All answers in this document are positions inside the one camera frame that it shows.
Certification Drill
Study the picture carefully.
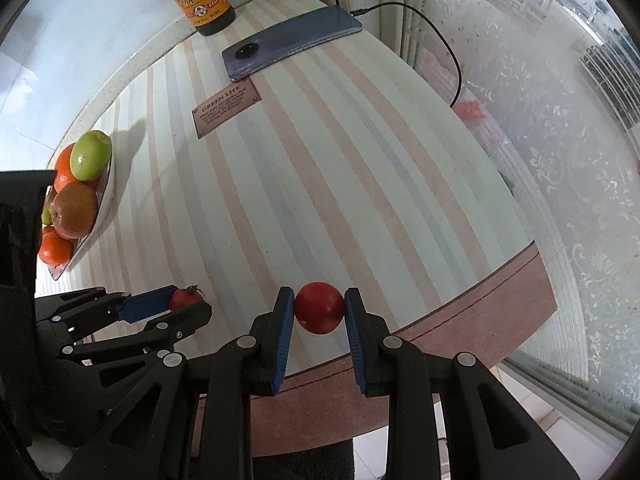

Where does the red cherry tomato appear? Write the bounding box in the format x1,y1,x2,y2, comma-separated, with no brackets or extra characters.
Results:
294,282,345,335
168,285,204,311

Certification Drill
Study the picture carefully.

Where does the red yellow apple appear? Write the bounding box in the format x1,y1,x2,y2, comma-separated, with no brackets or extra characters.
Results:
51,182,99,240

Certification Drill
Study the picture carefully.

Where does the large green apple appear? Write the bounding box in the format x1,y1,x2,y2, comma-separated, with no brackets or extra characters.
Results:
41,186,56,226

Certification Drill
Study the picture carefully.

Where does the large orange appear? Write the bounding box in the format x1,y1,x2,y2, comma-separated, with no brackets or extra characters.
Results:
53,143,101,192

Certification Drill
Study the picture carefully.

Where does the small green apple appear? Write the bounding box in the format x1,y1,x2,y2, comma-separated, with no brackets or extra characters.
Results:
70,130,112,181

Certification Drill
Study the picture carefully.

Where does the fox pattern oval plate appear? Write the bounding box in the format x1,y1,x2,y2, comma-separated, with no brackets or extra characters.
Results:
39,143,114,281

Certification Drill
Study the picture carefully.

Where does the striped cat table mat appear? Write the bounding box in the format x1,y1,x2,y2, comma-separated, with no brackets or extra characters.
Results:
36,0,555,365

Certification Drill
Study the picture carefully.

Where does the brown mat label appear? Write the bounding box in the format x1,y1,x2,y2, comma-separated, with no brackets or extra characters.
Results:
192,78,260,139

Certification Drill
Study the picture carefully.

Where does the blue smartphone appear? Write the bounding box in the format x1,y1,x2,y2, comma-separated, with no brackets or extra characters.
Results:
222,6,362,82

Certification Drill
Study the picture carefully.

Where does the black charging cable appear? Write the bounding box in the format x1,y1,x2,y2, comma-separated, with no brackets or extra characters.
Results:
316,0,464,110

